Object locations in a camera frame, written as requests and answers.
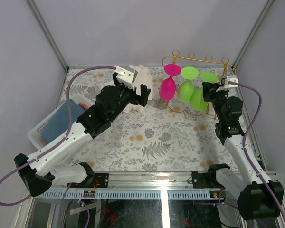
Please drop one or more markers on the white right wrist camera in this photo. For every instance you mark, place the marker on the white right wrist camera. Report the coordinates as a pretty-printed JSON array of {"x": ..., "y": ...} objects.
[{"x": 227, "y": 83}]

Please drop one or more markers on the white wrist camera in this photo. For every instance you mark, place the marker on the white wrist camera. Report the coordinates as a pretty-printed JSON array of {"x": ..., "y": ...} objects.
[
  {"x": 227, "y": 83},
  {"x": 127, "y": 74}
]

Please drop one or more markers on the gold wire wine glass rack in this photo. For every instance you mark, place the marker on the gold wire wine glass rack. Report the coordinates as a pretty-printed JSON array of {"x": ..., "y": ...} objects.
[{"x": 179, "y": 79}]

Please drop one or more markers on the aluminium front rail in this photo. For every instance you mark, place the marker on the aluminium front rail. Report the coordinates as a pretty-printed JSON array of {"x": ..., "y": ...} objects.
[{"x": 155, "y": 185}]

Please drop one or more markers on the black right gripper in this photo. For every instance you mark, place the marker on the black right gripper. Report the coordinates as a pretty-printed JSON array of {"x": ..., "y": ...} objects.
[{"x": 208, "y": 90}]

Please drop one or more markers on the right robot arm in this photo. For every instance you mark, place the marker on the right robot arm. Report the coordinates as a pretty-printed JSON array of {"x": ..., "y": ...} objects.
[{"x": 257, "y": 196}]

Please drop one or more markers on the white pleated cloth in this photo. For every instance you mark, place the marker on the white pleated cloth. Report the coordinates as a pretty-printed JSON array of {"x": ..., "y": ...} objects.
[{"x": 143, "y": 77}]

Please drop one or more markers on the red item in basket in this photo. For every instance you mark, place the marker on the red item in basket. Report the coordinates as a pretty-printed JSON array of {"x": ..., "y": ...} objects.
[{"x": 83, "y": 106}]

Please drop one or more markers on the blue folded towel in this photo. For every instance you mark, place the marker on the blue folded towel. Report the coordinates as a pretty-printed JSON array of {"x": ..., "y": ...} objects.
[{"x": 59, "y": 122}]

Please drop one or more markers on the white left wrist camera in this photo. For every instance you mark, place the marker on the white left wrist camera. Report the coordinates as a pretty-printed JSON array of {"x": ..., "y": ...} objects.
[{"x": 127, "y": 74}]

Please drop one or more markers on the green plastic wine glass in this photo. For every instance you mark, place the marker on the green plastic wine glass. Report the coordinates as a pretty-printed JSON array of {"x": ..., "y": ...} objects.
[
  {"x": 197, "y": 102},
  {"x": 187, "y": 88}
]

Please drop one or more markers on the magenta plastic wine glass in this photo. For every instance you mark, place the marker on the magenta plastic wine glass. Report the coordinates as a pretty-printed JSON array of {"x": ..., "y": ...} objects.
[{"x": 168, "y": 87}]

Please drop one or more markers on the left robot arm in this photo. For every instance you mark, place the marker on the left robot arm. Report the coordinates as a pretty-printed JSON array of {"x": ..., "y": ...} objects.
[{"x": 38, "y": 171}]

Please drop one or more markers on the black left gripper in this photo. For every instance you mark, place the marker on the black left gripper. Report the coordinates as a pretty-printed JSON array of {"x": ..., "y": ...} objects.
[{"x": 141, "y": 99}]

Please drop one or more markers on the white plastic basket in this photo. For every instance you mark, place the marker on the white plastic basket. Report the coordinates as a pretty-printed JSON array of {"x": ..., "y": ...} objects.
[{"x": 35, "y": 134}]

